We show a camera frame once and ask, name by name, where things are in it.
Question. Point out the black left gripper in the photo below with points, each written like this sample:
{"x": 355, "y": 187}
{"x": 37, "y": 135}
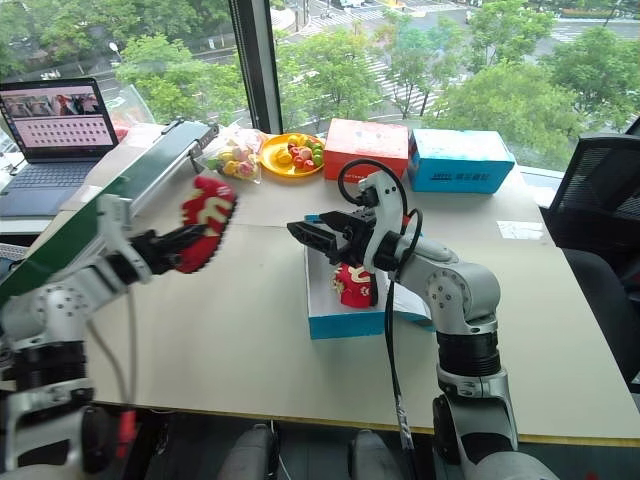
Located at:
{"x": 157, "y": 252}

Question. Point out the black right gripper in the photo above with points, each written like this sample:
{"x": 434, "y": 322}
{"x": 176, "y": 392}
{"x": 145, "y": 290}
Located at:
{"x": 359, "y": 245}

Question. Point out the red snack packet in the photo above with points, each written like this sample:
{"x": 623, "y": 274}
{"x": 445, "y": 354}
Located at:
{"x": 212, "y": 212}
{"x": 355, "y": 290}

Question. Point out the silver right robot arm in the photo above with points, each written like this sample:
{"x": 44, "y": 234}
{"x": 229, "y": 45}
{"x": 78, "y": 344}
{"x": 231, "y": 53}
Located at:
{"x": 465, "y": 300}

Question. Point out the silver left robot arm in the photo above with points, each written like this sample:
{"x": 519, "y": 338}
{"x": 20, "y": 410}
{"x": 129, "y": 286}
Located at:
{"x": 60, "y": 305}

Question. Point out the open blue white shoebox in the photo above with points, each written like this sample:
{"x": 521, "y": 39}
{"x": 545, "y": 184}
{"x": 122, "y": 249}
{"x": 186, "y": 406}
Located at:
{"x": 345, "y": 327}

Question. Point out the red snack packet in box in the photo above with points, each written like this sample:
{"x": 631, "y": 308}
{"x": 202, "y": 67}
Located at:
{"x": 355, "y": 290}

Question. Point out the red toy fruit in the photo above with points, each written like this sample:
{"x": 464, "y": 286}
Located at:
{"x": 299, "y": 161}

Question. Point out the green toy fruit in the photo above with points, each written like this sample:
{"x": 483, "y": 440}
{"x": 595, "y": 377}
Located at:
{"x": 318, "y": 152}

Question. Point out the yellow plastic plate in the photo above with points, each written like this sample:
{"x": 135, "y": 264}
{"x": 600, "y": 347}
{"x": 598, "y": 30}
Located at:
{"x": 272, "y": 167}

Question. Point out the yellow toy fruit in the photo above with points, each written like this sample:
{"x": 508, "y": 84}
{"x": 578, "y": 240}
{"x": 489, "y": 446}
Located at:
{"x": 281, "y": 156}

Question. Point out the red cardboard box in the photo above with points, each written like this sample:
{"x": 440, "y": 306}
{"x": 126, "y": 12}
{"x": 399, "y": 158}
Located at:
{"x": 365, "y": 142}

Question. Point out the green conveyor belt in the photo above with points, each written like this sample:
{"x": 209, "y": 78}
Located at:
{"x": 100, "y": 200}

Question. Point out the clear bag of toy fruit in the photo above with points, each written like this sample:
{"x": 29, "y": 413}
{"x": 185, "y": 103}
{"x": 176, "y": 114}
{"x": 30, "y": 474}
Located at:
{"x": 237, "y": 160}

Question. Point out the blue cardboard box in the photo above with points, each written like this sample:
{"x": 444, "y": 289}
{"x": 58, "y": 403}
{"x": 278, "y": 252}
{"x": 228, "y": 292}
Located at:
{"x": 457, "y": 160}

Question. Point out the dark blue laptop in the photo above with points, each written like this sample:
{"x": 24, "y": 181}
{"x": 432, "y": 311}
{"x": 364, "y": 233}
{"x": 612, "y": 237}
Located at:
{"x": 50, "y": 150}

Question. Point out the white paper label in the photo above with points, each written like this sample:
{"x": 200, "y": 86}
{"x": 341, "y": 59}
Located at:
{"x": 520, "y": 230}

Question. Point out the grey rounded shape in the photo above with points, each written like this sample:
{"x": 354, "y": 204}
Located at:
{"x": 372, "y": 457}
{"x": 252, "y": 452}

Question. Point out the black mesh office chair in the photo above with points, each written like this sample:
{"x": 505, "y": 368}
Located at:
{"x": 600, "y": 200}

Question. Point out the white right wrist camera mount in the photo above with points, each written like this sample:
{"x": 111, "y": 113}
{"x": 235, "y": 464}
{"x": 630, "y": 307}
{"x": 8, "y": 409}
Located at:
{"x": 385, "y": 205}

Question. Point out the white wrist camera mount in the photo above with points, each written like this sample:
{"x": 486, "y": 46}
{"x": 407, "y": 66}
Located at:
{"x": 116, "y": 220}
{"x": 385, "y": 205}

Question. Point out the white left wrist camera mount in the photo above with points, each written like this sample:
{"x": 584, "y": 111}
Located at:
{"x": 116, "y": 220}

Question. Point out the dark window frame post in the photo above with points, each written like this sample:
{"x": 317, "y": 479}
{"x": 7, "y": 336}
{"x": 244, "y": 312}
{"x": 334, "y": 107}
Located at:
{"x": 257, "y": 65}

